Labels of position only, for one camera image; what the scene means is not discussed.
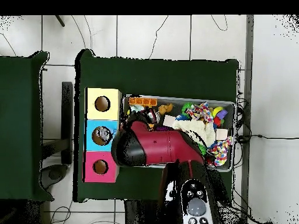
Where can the wide orange toy brick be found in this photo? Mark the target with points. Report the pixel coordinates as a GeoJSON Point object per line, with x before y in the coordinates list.
{"type": "Point", "coordinates": [142, 101]}

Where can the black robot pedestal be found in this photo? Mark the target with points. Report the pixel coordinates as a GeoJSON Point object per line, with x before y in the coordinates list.
{"type": "Point", "coordinates": [140, 214]}

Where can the wooden box with three holes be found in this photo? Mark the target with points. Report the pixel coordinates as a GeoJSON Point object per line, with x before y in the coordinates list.
{"type": "Point", "coordinates": [102, 114]}

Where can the colourful spotted cloth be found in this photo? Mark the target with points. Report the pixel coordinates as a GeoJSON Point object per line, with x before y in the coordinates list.
{"type": "Point", "coordinates": [220, 150]}
{"type": "Point", "coordinates": [198, 111]}

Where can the shallow metal mesh bin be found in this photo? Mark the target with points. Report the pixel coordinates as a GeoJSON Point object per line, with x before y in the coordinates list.
{"type": "Point", "coordinates": [230, 116]}

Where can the mint green cloth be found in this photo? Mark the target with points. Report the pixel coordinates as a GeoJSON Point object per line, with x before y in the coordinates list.
{"type": "Point", "coordinates": [136, 108]}

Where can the cream muslin cloth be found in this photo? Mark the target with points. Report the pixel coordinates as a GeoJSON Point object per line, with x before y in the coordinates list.
{"type": "Point", "coordinates": [198, 130]}

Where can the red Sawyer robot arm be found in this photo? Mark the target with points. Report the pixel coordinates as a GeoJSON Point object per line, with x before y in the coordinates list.
{"type": "Point", "coordinates": [158, 147]}

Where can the clear plastic bottle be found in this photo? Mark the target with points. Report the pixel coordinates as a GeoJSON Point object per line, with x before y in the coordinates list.
{"type": "Point", "coordinates": [104, 134]}

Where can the black rod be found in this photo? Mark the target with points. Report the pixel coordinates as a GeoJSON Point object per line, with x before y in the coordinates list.
{"type": "Point", "coordinates": [60, 21]}

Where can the grey metal bar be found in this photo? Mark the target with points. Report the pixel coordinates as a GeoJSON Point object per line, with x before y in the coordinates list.
{"type": "Point", "coordinates": [248, 70]}

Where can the dark green side table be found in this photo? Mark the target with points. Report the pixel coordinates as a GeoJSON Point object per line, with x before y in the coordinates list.
{"type": "Point", "coordinates": [18, 116]}

